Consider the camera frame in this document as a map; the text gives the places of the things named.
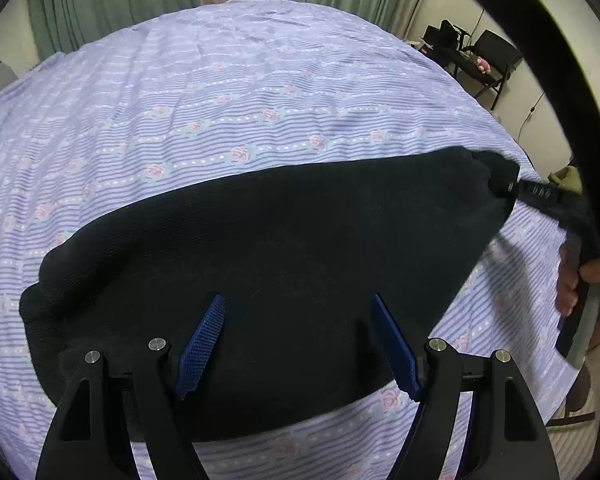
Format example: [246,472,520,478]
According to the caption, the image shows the black knit pants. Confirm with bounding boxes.
[20,147,519,442]

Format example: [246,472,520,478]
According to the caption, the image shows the person's right hand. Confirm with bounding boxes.
[555,244,600,318]

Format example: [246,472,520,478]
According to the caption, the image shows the black chair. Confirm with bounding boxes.
[419,20,524,110]

